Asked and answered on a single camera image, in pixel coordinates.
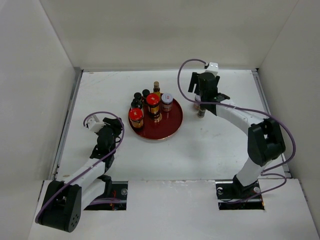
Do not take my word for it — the purple cable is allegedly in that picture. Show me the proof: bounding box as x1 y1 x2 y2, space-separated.
177 58 297 203
34 111 126 225

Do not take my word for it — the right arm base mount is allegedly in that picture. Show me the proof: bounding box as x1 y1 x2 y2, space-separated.
215 177 265 211

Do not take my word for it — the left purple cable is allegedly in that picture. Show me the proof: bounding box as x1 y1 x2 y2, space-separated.
34 111 126 225

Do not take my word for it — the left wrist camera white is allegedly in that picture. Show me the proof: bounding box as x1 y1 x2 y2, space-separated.
85 115 105 134

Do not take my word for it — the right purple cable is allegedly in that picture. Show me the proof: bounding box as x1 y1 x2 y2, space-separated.
177 58 297 203

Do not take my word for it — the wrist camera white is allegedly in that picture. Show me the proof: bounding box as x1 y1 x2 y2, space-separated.
204 62 219 80
85 115 105 134

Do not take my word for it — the right metal rail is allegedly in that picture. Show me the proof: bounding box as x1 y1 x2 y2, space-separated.
251 69 291 178

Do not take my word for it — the metal rail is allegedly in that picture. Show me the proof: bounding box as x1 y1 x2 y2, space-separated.
251 69 291 178
48 67 84 180

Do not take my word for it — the left metal rail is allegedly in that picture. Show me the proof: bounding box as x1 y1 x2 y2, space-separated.
48 67 84 180

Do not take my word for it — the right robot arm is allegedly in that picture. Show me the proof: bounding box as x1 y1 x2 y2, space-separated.
188 72 286 198

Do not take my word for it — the white lid sauce jar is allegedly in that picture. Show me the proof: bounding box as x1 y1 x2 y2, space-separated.
161 93 174 112

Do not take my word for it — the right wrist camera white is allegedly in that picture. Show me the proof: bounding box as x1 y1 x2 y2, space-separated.
204 62 219 80

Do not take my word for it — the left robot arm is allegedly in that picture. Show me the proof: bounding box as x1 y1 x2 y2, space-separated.
35 115 124 233

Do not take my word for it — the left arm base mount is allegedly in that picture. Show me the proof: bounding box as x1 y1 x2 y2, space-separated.
84 175 129 211

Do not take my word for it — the red lid jar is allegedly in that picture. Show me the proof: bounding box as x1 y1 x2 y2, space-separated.
146 93 162 123
128 108 144 131

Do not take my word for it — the red round tray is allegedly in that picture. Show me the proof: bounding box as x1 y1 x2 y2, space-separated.
128 98 183 141

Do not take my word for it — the black cap spice bottle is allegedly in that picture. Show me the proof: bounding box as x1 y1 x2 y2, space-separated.
133 92 142 102
142 89 150 103

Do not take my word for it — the yellow label brown bottle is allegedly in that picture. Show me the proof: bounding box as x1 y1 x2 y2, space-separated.
153 81 161 99

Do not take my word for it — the white shaker black cap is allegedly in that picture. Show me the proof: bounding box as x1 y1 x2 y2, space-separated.
130 98 143 111

